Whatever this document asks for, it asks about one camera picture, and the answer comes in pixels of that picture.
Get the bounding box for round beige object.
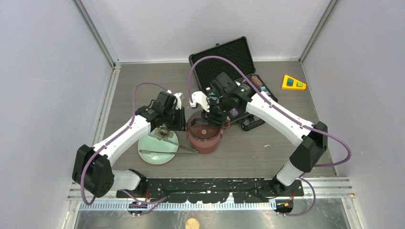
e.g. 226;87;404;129
185;218;200;229

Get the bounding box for metal tongs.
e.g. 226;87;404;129
138;133;198;154

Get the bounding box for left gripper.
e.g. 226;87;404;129
164;107;190;132

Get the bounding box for light green ceramic plate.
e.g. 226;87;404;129
138;128;178;165

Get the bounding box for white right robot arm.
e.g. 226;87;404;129
190;73;327;196

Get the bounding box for red lunch box lid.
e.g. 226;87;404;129
190;124;220;139

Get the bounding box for black spiky sea cucumber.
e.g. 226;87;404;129
154;124;175;140

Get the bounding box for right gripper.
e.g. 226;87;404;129
200;97;230;130

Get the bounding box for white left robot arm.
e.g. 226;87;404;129
72;91;185;199

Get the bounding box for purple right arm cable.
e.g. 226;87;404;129
188;56;352;218

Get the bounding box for red lunch box with food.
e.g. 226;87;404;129
186;118;230;154

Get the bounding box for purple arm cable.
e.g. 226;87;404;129
188;56;352;218
79;82;170;216

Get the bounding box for red steel-lined lunch box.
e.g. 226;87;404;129
191;141;220;154

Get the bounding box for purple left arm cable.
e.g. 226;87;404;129
79;82;170;216

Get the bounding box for black poker chip case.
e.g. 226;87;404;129
189;37;278;131

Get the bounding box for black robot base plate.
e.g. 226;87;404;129
117;178;304;204

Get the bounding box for yellow triangular toy block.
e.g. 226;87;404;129
281;74;307;91

